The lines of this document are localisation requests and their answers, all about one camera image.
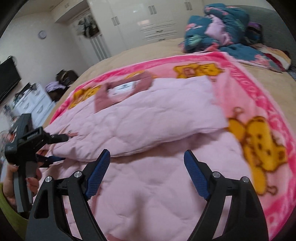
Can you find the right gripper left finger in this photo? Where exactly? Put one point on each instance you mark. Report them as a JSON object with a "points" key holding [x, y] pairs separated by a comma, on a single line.
{"points": [[58, 198]]}

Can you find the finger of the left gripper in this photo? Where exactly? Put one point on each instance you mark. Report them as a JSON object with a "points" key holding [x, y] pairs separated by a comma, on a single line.
{"points": [[47, 161]]}

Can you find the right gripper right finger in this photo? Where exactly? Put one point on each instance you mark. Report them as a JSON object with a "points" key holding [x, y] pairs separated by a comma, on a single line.
{"points": [[245, 220]]}

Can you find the pink quilted jacket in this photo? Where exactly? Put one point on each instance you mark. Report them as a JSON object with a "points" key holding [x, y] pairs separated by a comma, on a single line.
{"points": [[147, 193]]}

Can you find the green sleeve forearm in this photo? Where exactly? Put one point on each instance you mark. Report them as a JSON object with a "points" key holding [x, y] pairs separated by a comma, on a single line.
{"points": [[13, 226]]}

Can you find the dark clothes pile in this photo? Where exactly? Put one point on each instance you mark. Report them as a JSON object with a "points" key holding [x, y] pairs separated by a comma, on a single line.
{"points": [[57, 88]]}

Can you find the white drawer cabinet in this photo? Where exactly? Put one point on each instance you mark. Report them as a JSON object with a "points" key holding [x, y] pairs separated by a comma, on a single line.
{"points": [[36, 102]]}

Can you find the pink cartoon bear blanket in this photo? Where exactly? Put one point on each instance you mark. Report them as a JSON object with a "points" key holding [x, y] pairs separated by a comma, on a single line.
{"points": [[253, 117]]}

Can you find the beige bed cover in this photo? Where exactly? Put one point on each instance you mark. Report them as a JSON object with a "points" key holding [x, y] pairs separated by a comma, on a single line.
{"points": [[281, 86]]}

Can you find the white door with bags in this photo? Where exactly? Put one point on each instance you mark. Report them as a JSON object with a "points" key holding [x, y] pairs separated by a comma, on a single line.
{"points": [[89, 38]]}

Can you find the white wardrobe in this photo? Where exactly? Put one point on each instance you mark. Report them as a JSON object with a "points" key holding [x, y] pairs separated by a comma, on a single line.
{"points": [[126, 24]]}

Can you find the grey quilted headboard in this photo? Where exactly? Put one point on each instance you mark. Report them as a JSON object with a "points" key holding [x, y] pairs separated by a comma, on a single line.
{"points": [[275, 32]]}

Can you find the blue flamingo print quilt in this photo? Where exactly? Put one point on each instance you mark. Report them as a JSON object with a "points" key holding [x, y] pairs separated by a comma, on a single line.
{"points": [[228, 29]]}

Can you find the black wall television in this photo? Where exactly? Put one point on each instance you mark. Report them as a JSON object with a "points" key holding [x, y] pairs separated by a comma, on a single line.
{"points": [[9, 78]]}

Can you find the round wall clock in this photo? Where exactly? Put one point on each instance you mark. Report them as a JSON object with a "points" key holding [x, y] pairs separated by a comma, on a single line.
{"points": [[42, 34]]}

